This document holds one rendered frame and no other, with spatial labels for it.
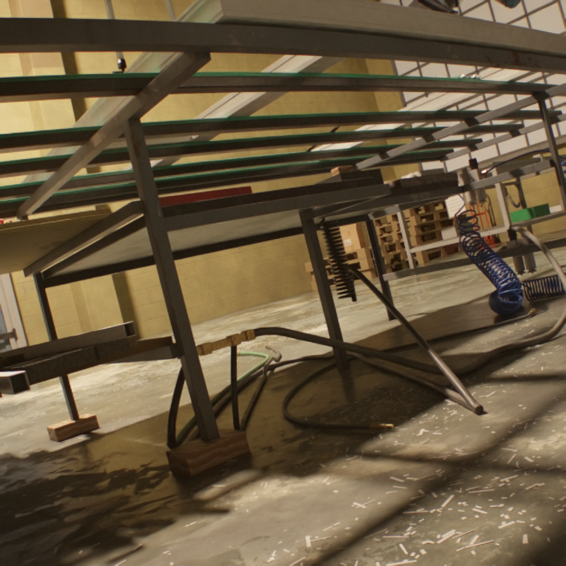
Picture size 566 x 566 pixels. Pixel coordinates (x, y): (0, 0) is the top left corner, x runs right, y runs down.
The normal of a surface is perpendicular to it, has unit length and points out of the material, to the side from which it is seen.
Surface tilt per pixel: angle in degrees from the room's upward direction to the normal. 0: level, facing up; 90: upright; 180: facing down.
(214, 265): 90
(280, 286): 90
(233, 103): 90
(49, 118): 90
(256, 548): 0
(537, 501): 0
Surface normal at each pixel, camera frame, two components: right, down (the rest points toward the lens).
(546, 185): -0.75, 0.21
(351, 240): -0.38, 0.14
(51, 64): 0.61, -0.12
